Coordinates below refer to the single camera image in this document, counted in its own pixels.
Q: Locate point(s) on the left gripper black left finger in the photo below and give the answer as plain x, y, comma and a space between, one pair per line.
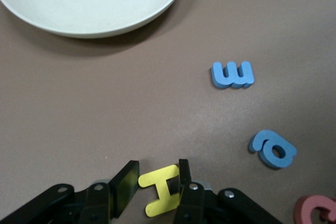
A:
123, 190

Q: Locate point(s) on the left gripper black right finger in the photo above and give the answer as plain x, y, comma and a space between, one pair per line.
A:
190, 203

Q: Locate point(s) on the yellow foam capital H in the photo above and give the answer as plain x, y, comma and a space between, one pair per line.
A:
161, 190

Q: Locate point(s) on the blue foam lowercase a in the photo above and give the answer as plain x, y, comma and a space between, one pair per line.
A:
262, 140

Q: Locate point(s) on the pink foam capital Q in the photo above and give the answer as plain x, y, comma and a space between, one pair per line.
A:
304, 211

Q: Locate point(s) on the blue foam lowercase m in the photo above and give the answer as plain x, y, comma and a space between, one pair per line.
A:
219, 75

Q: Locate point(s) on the brown table cover mat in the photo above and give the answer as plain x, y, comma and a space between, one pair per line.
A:
78, 103

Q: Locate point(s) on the cream white plate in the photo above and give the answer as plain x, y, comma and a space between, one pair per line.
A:
92, 3

